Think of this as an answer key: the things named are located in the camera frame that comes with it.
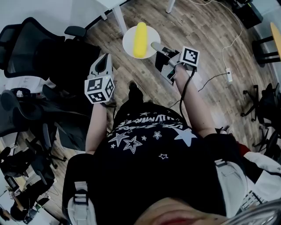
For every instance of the black shoe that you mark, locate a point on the black shoe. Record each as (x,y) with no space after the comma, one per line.
(132,85)
(150,101)

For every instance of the black frame stool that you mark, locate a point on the black frame stool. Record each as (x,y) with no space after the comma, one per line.
(263,49)

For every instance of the white red black jacket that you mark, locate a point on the white red black jacket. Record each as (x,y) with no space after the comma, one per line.
(267,171)

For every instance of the black star print t-shirt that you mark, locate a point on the black star print t-shirt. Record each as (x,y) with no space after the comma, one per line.
(142,175)

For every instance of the black trousers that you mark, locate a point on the black trousers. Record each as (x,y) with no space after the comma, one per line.
(135,96)

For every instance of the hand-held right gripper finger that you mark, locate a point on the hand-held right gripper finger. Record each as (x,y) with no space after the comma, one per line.
(161,61)
(158,46)

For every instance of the person's right forearm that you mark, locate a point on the person's right forearm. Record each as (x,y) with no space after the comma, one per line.
(197,109)

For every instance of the person's face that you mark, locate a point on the person's face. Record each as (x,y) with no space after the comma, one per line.
(175,215)

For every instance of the yellow corn cob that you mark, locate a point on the yellow corn cob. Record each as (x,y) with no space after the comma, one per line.
(140,39)

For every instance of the person's left forearm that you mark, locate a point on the person's left forearm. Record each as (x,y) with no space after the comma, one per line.
(96,127)

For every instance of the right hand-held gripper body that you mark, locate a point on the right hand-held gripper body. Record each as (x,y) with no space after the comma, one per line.
(189,57)

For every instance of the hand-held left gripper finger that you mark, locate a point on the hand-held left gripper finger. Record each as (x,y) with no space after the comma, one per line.
(110,66)
(94,66)

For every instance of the white cardboard box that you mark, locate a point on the white cardboard box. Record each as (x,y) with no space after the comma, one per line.
(24,83)

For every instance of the black equipment box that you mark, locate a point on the black equipment box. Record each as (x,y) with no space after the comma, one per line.
(250,15)

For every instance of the white round plate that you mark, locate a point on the white round plate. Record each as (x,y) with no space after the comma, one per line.
(128,41)

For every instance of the white power strip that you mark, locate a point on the white power strip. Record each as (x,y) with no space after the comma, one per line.
(229,74)

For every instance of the black mesh office chair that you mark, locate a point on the black mesh office chair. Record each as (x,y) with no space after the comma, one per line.
(26,48)

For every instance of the yellow wooden table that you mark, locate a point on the yellow wooden table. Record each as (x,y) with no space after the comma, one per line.
(276,37)

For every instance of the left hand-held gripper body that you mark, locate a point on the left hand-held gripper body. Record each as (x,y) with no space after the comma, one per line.
(98,88)

